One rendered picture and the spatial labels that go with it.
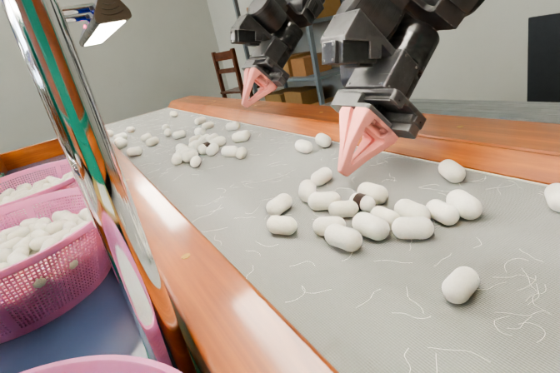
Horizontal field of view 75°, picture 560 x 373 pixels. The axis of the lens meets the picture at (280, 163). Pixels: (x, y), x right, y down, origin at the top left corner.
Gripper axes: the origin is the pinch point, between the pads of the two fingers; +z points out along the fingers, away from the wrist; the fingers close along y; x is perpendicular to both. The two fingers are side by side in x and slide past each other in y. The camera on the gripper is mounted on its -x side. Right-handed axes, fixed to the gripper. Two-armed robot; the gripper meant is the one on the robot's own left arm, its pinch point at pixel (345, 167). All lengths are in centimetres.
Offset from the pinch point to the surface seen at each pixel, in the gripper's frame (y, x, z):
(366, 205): 6.3, -0.7, 3.5
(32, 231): -30.9, -21.6, 29.1
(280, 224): 2.9, -6.6, 9.5
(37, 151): -131, -23, 33
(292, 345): 17.3, -12.4, 14.7
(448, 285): 19.5, -4.4, 7.2
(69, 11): -85, -37, -11
